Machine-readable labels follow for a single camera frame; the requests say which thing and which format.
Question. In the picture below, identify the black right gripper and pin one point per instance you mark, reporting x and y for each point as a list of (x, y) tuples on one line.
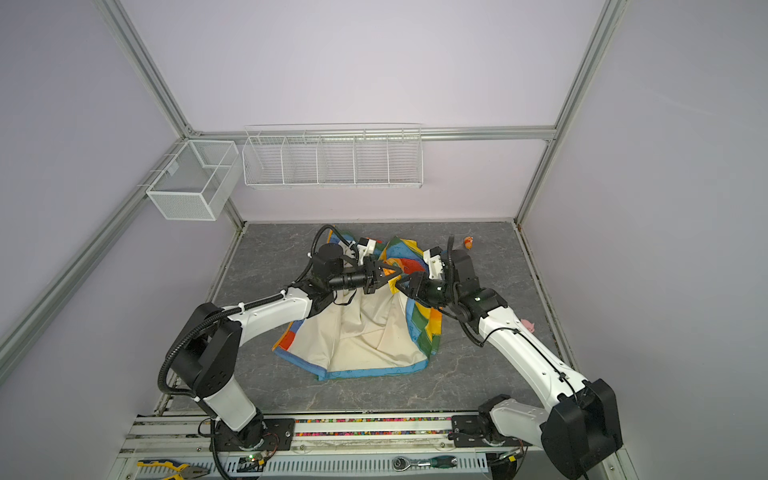
[(418, 289)]

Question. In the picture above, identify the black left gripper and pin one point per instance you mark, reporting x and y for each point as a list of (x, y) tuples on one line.
[(373, 271)]

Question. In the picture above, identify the multicolour patchwork jacket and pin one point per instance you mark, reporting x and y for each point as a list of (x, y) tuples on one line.
[(364, 335)]

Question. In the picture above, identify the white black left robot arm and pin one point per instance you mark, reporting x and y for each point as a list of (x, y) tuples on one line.
[(200, 364)]

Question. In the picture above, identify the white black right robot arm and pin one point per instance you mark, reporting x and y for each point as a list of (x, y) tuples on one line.
[(577, 424)]

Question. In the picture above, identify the small pink toy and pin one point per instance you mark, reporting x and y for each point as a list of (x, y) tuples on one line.
[(528, 325)]

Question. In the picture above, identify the small white mesh basket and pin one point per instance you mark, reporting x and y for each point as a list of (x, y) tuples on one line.
[(197, 181)]

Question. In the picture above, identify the green circuit board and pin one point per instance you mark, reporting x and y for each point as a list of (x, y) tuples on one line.
[(250, 464)]

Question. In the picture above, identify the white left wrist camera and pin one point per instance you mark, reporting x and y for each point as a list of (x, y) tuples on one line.
[(365, 248)]

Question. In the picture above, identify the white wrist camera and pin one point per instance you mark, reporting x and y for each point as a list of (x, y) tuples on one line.
[(365, 248), (433, 259)]

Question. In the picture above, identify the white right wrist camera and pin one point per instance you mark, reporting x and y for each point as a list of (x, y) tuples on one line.
[(433, 259)]

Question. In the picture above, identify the long white wire basket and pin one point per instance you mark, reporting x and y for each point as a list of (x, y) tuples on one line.
[(333, 155)]

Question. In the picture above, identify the green handled ratchet wrench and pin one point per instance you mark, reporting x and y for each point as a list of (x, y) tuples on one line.
[(401, 464)]

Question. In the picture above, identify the yellow handled pliers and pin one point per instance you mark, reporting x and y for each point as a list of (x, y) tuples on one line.
[(180, 470)]

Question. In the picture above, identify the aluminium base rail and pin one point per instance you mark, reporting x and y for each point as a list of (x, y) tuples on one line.
[(336, 446)]

